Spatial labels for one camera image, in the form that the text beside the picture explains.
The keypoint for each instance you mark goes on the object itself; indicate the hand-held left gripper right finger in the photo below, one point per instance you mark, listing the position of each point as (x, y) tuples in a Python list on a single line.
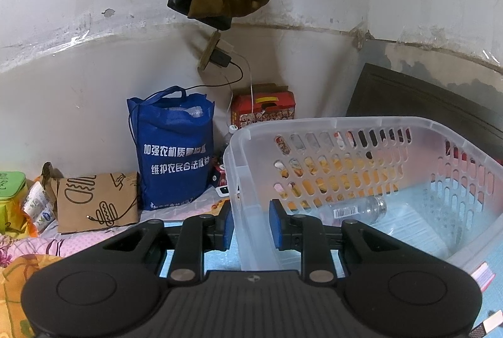
[(276, 228)]

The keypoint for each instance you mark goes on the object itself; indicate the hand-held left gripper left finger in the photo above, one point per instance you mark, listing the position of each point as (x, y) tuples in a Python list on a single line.
[(226, 228)]

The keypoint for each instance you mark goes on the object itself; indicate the clear plastic bottle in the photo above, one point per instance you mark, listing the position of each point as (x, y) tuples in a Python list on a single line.
[(353, 209)]

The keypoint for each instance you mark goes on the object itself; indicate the clear plastic perforated basket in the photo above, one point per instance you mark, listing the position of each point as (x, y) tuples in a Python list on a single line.
[(251, 149)]

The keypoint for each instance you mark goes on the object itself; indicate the small white-capped bottle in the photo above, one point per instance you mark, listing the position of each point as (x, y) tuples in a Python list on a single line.
[(230, 137)]

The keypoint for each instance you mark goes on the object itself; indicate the blue printed tote bag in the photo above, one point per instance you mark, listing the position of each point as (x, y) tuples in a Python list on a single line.
[(173, 149)]

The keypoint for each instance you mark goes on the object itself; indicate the red printed carton box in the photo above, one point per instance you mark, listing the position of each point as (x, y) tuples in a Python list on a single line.
[(267, 110)]

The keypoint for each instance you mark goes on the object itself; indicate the brown printed paper bag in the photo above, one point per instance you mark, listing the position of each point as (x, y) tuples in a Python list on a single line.
[(78, 212)]

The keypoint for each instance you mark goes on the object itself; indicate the black charger plug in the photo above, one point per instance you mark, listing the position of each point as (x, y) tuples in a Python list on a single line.
[(221, 58)]

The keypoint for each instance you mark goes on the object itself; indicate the wooden socket board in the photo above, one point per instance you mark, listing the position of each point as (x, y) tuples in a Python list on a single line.
[(206, 55)]

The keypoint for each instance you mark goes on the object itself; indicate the white plug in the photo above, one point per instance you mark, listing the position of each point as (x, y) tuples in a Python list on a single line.
[(227, 46)]

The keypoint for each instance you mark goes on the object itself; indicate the pink floral blanket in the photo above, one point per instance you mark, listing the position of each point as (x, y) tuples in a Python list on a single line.
[(39, 245)]

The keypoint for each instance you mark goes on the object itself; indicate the white snack packets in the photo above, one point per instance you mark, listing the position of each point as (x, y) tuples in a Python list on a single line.
[(39, 208)]

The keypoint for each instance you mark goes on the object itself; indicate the dark wooden headboard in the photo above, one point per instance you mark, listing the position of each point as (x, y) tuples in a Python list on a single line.
[(412, 98)]

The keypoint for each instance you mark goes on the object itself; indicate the red-edged booklet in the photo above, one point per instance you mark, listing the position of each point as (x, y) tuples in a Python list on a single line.
[(481, 277)]

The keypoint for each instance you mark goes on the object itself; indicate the green box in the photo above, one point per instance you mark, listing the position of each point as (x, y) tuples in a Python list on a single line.
[(11, 188)]

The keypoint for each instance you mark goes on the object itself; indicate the orange patterned cloth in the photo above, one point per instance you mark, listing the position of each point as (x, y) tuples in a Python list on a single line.
[(15, 291)]

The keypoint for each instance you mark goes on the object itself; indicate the black hanging pouch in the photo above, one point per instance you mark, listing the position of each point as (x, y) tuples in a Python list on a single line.
[(179, 0)]

